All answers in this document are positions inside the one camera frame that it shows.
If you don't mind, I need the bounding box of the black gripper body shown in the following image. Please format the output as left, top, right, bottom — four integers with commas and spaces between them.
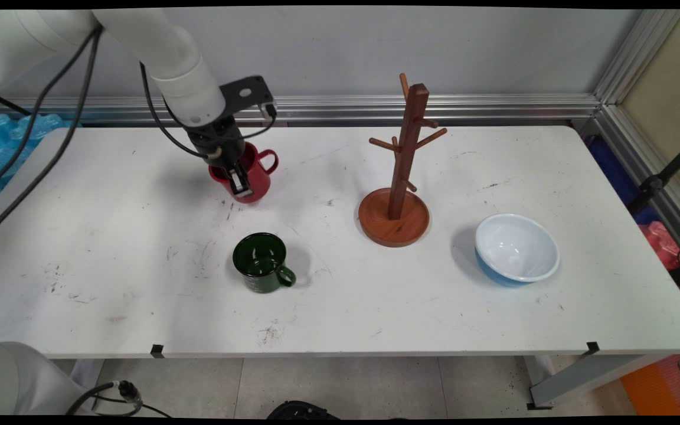
187, 115, 246, 172

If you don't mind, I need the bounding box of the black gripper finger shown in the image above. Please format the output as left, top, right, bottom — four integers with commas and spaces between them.
229, 165, 253, 198

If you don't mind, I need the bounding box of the red mug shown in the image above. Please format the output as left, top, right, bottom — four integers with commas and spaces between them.
208, 142, 279, 204

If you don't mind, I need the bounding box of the white rounded robot base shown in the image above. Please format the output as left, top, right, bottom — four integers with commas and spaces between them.
0, 341, 96, 416

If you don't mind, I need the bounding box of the dark green enamel mug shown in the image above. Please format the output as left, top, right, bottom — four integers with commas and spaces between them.
232, 232, 297, 295

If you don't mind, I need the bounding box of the wooden mug tree stand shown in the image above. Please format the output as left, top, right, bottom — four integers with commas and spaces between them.
357, 73, 448, 248

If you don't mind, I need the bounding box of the blue water bottle pack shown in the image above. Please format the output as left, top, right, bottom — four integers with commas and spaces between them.
0, 113, 81, 201

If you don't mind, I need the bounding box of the black equipment on floor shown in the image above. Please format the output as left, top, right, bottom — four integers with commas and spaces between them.
266, 400, 341, 420

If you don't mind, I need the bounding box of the blue bowl white inside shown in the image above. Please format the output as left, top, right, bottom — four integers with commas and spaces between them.
473, 213, 561, 288

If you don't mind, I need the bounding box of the blue crate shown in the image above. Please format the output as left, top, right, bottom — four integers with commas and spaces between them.
585, 135, 659, 225

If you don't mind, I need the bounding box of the grey table leg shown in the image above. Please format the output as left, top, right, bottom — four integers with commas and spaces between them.
523, 353, 668, 411

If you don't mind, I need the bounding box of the black tripod pole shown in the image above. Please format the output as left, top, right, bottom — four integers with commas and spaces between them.
628, 133, 680, 214

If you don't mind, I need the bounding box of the red plastic bag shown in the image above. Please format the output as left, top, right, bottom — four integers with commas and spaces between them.
638, 221, 680, 271

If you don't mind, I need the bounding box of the orange red floor object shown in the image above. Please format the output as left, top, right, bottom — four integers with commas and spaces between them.
620, 351, 680, 416

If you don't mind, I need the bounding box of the black camera cable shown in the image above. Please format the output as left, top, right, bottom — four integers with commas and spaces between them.
139, 62, 279, 161

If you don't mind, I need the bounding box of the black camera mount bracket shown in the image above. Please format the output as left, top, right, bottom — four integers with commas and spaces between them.
218, 75, 276, 119

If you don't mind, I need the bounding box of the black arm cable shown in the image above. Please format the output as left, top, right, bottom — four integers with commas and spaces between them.
0, 27, 103, 201
0, 28, 104, 247

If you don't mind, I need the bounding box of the thin black cable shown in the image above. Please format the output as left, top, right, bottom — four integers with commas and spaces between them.
0, 94, 32, 116

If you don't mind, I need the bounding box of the black cable with connector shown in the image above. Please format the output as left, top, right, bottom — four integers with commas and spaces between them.
66, 380, 175, 419

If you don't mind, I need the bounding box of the aluminium frame rail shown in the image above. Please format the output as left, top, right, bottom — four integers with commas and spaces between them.
0, 9, 680, 275

